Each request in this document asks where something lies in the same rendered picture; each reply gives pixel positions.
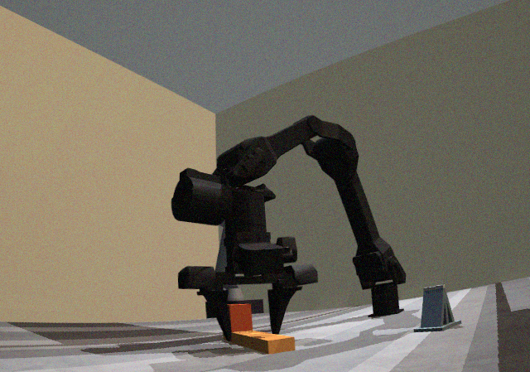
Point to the orange bar with block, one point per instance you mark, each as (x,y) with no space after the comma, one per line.
(242,333)

